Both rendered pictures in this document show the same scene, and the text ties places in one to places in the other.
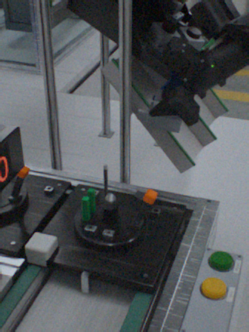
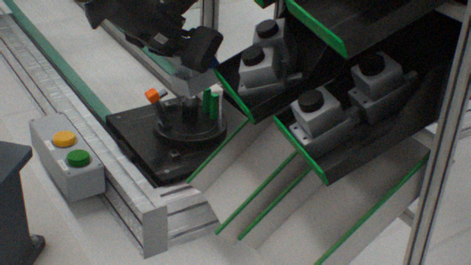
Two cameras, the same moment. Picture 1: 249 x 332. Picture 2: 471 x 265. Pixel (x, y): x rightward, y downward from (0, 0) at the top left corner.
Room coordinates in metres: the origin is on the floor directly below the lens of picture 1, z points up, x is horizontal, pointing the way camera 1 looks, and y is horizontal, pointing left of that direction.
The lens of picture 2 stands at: (1.48, -0.77, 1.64)
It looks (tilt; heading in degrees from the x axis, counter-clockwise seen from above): 33 degrees down; 127
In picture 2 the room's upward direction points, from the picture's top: 3 degrees clockwise
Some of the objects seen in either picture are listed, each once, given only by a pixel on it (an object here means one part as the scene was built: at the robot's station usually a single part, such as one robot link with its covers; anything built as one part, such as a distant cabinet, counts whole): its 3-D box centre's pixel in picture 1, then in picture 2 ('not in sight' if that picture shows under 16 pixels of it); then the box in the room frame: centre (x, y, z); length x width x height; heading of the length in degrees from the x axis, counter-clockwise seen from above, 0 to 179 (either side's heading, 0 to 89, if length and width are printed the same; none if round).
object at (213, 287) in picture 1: (213, 289); (64, 140); (0.63, -0.15, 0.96); 0.04 x 0.04 x 0.02
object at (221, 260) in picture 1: (221, 261); (78, 160); (0.69, -0.17, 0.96); 0.04 x 0.04 x 0.02
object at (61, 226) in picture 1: (110, 232); (189, 133); (0.78, 0.03, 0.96); 0.24 x 0.24 x 0.02; 71
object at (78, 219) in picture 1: (110, 224); (189, 124); (0.78, 0.03, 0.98); 0.14 x 0.14 x 0.02
